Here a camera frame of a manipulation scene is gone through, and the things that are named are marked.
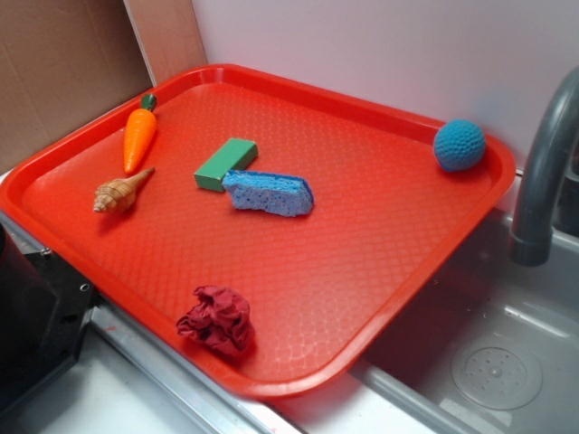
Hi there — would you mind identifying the red plastic tray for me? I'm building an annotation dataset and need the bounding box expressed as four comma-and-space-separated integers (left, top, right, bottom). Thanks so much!
1, 65, 516, 399

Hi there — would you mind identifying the blue knitted ball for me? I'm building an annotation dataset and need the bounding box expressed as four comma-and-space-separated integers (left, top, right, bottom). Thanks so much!
433, 119, 486, 172

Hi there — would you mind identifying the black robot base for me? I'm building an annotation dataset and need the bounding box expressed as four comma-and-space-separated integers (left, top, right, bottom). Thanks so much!
1, 229, 94, 416

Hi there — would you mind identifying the brown cardboard panel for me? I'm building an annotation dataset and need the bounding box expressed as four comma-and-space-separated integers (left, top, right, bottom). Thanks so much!
1, 1, 206, 173

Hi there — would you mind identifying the grey toy faucet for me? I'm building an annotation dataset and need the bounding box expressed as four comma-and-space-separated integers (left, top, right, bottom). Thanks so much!
508, 68, 578, 267

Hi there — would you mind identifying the green rectangular block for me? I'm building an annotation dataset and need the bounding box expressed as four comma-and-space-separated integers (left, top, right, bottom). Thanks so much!
194, 138, 259, 193

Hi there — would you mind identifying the tan toy seashell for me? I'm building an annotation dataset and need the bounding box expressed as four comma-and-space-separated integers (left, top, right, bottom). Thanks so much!
92, 167, 155, 213

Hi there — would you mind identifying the orange toy carrot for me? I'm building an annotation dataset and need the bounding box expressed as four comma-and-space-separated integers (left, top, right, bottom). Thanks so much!
123, 93, 157, 175

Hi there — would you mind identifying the crumpled red cloth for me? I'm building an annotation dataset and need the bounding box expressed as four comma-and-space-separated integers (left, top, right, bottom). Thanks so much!
176, 285, 255, 357

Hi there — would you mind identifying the grey toy sink basin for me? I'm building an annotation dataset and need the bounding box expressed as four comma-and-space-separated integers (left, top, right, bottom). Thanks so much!
275, 213, 578, 433

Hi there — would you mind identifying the blue sponge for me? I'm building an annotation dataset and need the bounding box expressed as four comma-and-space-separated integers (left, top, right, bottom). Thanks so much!
223, 170, 315, 217

